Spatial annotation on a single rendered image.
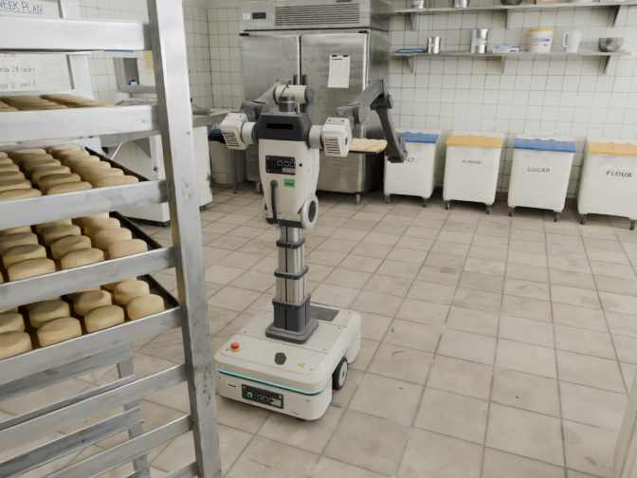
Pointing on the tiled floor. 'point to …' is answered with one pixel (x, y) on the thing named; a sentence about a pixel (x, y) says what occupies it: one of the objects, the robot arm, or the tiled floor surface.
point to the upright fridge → (318, 73)
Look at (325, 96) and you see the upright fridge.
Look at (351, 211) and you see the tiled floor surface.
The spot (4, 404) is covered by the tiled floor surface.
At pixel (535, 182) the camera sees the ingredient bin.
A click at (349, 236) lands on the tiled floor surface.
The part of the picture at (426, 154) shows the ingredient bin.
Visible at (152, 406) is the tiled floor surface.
